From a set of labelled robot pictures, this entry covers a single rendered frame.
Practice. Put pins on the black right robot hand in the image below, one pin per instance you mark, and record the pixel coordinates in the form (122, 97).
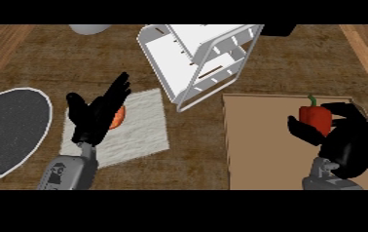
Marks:
(348, 145)

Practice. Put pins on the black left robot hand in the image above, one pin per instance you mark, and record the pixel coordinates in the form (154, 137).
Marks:
(96, 115)

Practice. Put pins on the red bell pepper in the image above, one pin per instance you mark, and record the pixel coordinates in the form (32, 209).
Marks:
(316, 117)

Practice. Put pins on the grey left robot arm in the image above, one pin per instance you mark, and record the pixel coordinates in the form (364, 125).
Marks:
(70, 172)

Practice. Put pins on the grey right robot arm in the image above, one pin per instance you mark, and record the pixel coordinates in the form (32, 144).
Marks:
(329, 177)

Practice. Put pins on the brown tray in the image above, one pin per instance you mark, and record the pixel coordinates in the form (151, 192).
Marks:
(273, 145)

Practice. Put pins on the white tiered basket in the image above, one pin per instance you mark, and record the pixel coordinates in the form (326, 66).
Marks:
(201, 60)

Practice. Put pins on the orange round fruit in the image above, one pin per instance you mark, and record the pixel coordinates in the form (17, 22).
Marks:
(119, 118)

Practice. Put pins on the white cloth placemat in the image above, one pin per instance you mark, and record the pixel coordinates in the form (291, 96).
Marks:
(139, 128)

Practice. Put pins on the dark grey round plate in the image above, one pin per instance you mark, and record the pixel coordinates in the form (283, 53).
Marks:
(21, 128)

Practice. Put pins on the pale grey bowl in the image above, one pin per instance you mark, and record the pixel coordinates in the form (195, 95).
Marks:
(91, 29)

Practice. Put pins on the black appliance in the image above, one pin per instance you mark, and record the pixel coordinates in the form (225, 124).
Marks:
(278, 30)

